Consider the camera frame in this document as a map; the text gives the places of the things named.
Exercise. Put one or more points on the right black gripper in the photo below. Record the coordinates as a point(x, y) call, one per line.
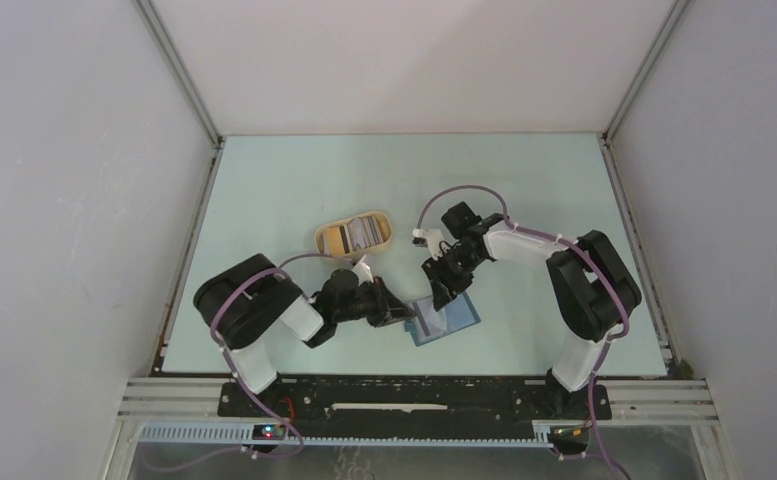
point(443, 289)

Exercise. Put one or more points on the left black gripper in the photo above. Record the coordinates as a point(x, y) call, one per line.
point(388, 307)

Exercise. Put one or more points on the blue leather card holder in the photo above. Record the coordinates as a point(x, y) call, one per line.
point(429, 325)

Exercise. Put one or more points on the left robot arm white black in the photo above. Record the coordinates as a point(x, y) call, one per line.
point(241, 304)

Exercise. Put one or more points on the stack of cards in tray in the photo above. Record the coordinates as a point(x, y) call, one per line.
point(356, 233)

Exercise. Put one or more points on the beige oval card tray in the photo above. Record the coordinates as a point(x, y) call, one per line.
point(355, 233)

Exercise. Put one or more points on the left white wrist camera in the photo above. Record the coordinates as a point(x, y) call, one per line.
point(362, 270)

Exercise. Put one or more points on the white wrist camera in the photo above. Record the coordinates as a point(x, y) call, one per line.
point(432, 239)
point(362, 270)

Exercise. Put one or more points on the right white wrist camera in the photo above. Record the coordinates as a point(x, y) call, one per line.
point(432, 239)

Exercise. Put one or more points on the white strip on rail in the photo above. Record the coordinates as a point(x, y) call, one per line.
point(381, 406)

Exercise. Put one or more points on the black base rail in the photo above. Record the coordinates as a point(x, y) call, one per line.
point(479, 407)

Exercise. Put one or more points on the left controller board with wires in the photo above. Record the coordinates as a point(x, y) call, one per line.
point(276, 431)

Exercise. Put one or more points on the controller board with wires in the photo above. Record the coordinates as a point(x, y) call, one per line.
point(570, 434)
point(276, 431)

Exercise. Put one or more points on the right controller board with wires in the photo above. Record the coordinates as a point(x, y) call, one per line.
point(570, 434)

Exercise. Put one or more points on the aluminium frame front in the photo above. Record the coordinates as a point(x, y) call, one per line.
point(185, 410)

